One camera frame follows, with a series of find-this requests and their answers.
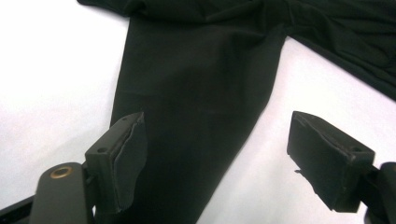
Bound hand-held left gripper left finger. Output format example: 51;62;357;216
84;111;149;217

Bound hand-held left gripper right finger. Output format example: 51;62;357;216
286;110;376;215

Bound black pants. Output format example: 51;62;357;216
77;0;396;224

